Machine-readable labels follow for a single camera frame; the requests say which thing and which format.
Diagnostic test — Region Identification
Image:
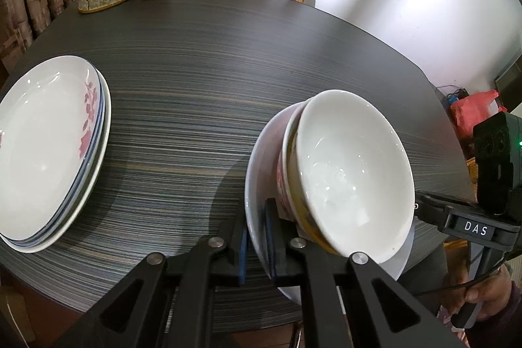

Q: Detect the person's right hand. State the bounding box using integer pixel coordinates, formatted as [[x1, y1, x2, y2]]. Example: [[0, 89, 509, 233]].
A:
[[465, 264, 515, 322]]

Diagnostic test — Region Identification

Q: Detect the small bowl yellowish pattern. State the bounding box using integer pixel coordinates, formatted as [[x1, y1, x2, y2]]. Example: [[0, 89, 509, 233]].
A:
[[285, 89, 416, 265]]

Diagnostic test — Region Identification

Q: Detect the large white bowl pink outside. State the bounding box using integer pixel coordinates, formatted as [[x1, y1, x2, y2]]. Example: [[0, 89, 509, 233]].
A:
[[245, 101, 416, 306]]

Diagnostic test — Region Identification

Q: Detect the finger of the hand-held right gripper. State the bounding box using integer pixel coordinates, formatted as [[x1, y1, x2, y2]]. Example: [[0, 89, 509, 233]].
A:
[[414, 190, 450, 231]]

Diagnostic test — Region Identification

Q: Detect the white plate with red flowers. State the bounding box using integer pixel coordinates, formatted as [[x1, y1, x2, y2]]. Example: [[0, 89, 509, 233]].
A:
[[0, 71, 112, 254]]

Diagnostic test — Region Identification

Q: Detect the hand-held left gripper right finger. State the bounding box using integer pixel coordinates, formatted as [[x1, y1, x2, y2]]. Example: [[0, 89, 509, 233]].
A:
[[264, 198, 466, 348]]

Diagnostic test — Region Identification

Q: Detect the person's right forearm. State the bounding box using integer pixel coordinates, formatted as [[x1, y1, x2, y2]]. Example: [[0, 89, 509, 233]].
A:
[[469, 279, 522, 348]]

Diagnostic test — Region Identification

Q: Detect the red plastic bag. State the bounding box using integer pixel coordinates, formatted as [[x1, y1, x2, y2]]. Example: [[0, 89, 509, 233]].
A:
[[449, 90, 507, 142]]

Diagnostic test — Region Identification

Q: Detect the small bowl red pattern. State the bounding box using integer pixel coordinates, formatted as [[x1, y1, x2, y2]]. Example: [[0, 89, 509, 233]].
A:
[[276, 103, 311, 222]]

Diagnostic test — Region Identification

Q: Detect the white plate with blue rim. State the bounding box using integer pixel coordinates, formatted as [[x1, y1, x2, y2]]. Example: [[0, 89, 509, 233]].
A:
[[0, 63, 107, 247]]

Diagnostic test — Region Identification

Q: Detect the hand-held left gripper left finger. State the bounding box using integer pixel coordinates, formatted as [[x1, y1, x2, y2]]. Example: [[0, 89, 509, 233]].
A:
[[53, 205, 249, 348]]

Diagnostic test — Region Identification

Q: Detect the black cable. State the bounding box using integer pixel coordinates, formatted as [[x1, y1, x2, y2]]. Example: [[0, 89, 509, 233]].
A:
[[416, 268, 498, 296]]

